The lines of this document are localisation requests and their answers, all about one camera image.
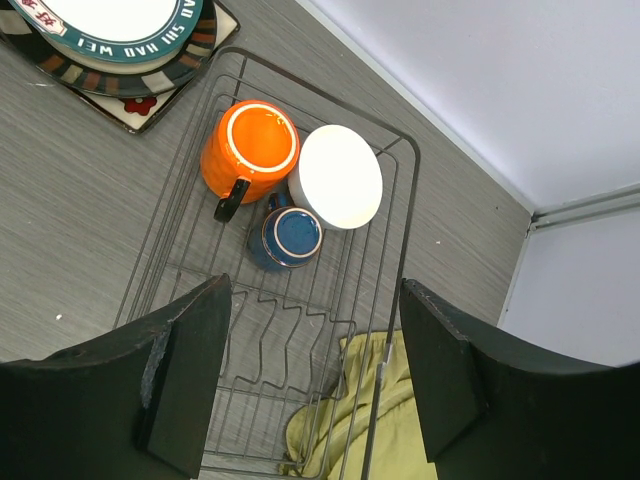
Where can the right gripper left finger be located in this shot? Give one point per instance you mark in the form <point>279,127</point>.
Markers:
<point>134,403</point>

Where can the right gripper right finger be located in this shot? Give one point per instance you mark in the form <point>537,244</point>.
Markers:
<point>494,406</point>

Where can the small blue cup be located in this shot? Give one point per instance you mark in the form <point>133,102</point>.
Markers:
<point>288,237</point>

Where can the white ribbed bowl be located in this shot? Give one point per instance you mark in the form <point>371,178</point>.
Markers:
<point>338,178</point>

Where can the orange mug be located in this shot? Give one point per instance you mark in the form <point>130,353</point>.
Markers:
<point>253,147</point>

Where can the square floral plate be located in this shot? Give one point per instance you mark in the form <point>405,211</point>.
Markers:
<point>135,115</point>

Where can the green rimmed white plate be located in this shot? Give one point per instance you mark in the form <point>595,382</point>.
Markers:
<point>127,31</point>

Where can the olive green cloth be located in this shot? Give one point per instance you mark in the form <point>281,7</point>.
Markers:
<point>327,440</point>

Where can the right aluminium frame post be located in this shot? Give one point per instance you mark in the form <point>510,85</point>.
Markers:
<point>588,208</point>

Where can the black wire dish rack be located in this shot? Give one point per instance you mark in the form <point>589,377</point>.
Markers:
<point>289,330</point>

